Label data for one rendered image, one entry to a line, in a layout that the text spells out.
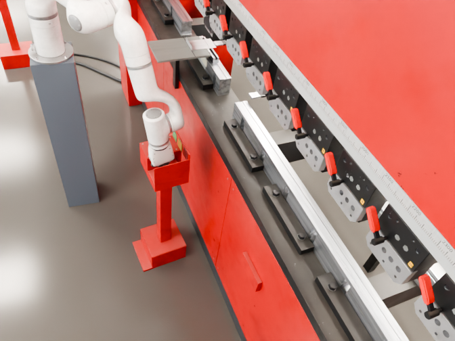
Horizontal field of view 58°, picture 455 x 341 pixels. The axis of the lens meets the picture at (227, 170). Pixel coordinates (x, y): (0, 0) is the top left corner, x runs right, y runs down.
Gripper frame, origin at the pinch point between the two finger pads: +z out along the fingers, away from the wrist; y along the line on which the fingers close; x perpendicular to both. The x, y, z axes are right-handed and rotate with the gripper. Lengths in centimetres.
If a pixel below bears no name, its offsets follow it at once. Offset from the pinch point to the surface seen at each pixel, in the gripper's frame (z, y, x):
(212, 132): -10.4, -24.1, -0.8
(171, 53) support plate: -25, -25, -45
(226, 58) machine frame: 50, -96, -130
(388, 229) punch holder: -46, -33, 87
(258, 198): -9.0, -24.3, 39.2
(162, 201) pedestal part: 25.6, 3.7, -3.0
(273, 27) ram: -64, -41, 16
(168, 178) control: 1.3, 0.3, 4.9
